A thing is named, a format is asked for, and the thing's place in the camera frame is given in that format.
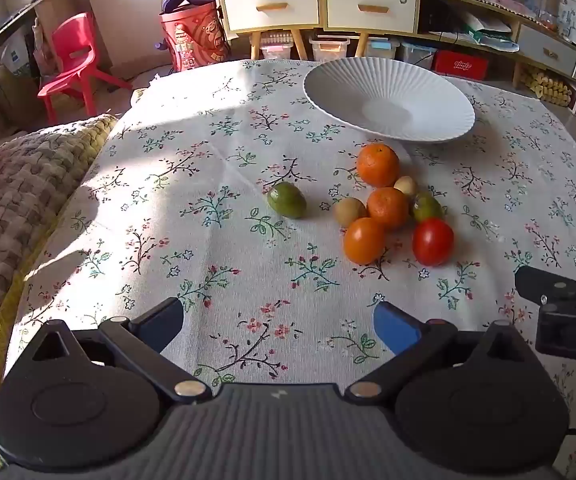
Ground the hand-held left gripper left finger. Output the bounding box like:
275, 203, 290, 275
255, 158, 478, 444
30, 297, 213, 406

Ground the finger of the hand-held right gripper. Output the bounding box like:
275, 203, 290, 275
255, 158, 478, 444
515, 265, 576, 307

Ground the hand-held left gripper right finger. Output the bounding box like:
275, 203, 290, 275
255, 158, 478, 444
344, 301, 541, 406

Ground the small orange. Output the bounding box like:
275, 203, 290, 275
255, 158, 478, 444
343, 217, 387, 266
367, 186, 410, 232

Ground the red tomato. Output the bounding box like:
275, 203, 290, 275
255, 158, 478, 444
412, 218, 455, 267

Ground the brown longan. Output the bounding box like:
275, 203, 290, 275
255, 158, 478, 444
332, 197, 367, 228
394, 175, 419, 199

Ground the green jujube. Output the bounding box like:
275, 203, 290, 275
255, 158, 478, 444
267, 181, 307, 220
412, 192, 444, 224

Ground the large orange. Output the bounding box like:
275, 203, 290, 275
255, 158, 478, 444
356, 143, 401, 188

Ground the white ribbed plate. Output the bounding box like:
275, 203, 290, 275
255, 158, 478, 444
303, 57, 476, 144

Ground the floral tablecloth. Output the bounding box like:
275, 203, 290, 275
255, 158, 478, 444
5, 59, 576, 463

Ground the stack of yellow blocks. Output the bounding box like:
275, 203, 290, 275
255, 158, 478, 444
520, 65, 574, 107

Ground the low wooden cabinet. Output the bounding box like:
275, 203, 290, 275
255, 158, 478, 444
418, 0, 576, 98

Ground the red cardboard box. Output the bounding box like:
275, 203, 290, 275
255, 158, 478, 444
432, 50, 489, 80

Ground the green white bag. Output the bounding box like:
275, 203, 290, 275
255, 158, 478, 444
460, 10, 519, 54

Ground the clear storage box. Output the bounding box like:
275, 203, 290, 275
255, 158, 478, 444
309, 35, 351, 63
368, 37, 401, 60
400, 41, 437, 70
260, 35, 296, 60

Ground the red plastic chair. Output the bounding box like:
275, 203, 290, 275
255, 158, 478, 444
38, 12, 134, 123

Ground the black box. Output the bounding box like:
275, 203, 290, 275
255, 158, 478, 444
418, 0, 463, 36

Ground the red printed bucket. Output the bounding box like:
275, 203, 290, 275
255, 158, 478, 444
159, 2, 231, 72

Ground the wooden desk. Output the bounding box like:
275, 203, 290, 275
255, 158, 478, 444
0, 0, 114, 76

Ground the white drawer wooden handle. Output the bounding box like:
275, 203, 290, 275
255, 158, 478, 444
223, 0, 319, 31
327, 0, 419, 29

